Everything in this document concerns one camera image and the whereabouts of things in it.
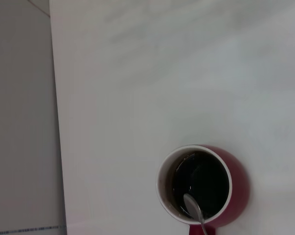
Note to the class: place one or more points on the red ceramic coffee cup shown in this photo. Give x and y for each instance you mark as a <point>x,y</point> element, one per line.
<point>237,181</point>

